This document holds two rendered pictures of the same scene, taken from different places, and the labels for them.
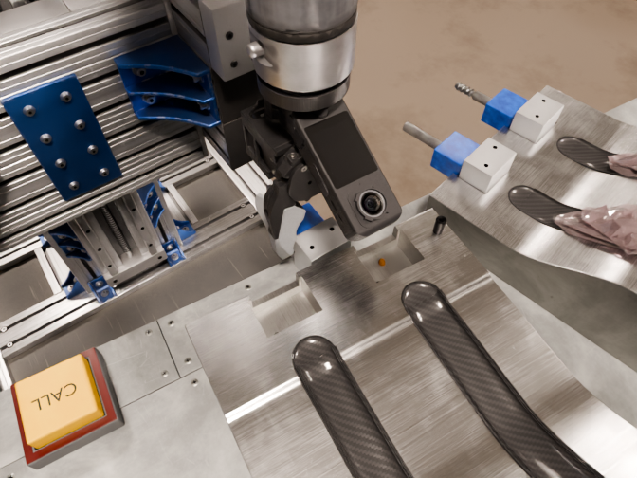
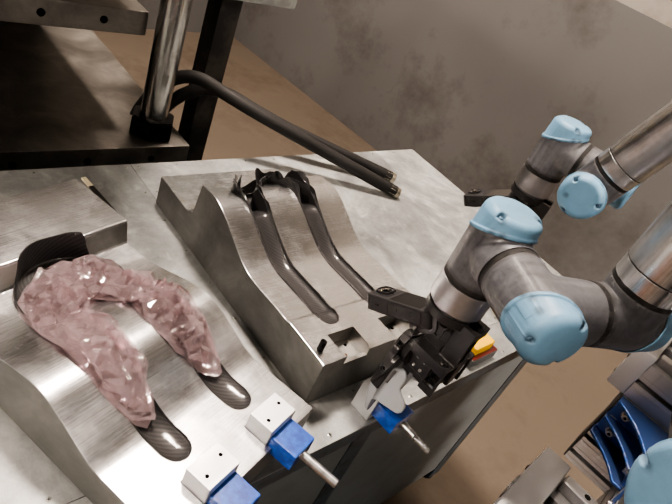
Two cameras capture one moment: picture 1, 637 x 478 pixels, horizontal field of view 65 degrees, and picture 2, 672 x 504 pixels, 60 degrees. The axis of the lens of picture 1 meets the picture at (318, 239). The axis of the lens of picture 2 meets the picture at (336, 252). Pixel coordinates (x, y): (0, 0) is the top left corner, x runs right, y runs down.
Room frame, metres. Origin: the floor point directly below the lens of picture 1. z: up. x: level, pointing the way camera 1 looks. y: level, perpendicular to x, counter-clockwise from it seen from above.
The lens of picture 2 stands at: (0.83, -0.40, 1.46)
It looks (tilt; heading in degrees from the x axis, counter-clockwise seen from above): 34 degrees down; 156
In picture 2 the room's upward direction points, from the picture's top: 25 degrees clockwise
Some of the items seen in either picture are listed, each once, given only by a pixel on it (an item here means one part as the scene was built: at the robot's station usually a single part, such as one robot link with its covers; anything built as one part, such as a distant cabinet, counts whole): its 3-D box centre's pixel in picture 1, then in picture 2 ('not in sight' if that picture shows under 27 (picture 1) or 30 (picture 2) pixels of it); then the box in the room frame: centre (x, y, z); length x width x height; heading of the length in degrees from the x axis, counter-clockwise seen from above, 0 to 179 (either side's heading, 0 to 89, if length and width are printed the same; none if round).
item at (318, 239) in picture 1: (298, 223); (397, 418); (0.34, 0.02, 0.83); 0.13 x 0.05 x 0.05; 34
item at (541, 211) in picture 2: not in sight; (517, 216); (-0.07, 0.33, 0.99); 0.09 x 0.08 x 0.12; 50
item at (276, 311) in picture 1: (284, 312); (393, 332); (0.21, 0.03, 0.87); 0.05 x 0.05 x 0.04; 29
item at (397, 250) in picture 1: (385, 263); (345, 349); (0.26, -0.06, 0.87); 0.05 x 0.05 x 0.04; 29
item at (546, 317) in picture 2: not in sight; (543, 308); (0.42, 0.03, 1.14); 0.11 x 0.11 x 0.08; 4
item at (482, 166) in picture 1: (449, 152); (295, 449); (0.42, -0.15, 0.86); 0.13 x 0.05 x 0.05; 46
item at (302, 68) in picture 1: (299, 44); (463, 292); (0.32, 0.01, 1.07); 0.08 x 0.08 x 0.05
